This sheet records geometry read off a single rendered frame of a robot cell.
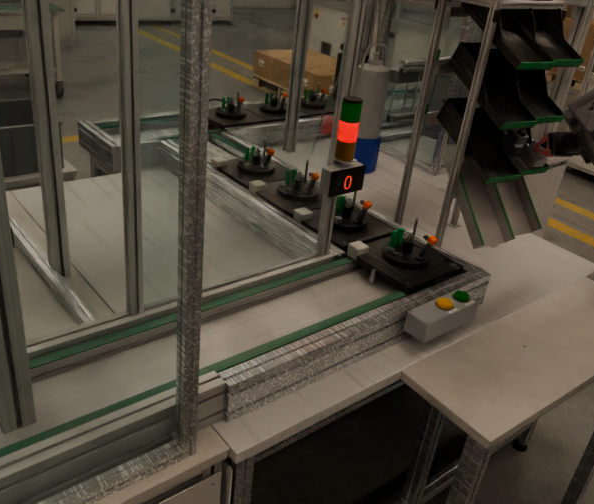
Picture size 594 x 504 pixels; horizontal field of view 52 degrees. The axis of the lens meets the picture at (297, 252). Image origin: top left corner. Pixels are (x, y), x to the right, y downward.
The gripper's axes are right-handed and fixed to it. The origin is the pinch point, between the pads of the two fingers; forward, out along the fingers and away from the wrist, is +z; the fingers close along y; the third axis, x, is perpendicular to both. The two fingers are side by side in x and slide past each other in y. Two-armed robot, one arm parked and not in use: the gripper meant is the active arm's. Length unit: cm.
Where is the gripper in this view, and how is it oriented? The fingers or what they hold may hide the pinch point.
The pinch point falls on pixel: (541, 147)
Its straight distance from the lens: 196.5
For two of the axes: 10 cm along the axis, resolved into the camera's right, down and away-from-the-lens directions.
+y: -9.0, 0.7, -4.3
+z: -4.4, -0.4, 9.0
